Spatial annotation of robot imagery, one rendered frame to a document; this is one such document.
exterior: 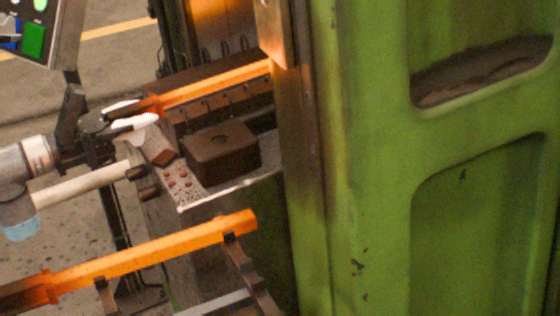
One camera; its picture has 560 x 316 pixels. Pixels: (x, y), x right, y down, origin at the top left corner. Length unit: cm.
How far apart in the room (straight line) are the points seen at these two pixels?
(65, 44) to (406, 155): 94
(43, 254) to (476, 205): 176
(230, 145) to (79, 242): 150
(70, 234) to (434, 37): 193
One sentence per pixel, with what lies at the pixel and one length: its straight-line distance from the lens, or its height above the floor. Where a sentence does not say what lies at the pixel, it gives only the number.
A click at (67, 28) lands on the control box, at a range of 181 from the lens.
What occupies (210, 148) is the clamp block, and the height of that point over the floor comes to 98.
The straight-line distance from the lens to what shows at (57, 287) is 120.
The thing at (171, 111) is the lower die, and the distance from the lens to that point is 147.
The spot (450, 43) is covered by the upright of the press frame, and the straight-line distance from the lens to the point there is 119.
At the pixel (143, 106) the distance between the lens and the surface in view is 147.
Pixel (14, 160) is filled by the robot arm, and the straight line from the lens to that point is 143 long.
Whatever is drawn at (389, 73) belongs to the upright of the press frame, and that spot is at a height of 122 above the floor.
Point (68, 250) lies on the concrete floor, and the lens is 278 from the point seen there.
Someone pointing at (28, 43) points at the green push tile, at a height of 100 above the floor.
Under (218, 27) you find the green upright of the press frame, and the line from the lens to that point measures 169.
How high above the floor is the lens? 176
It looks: 34 degrees down
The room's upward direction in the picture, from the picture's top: 10 degrees counter-clockwise
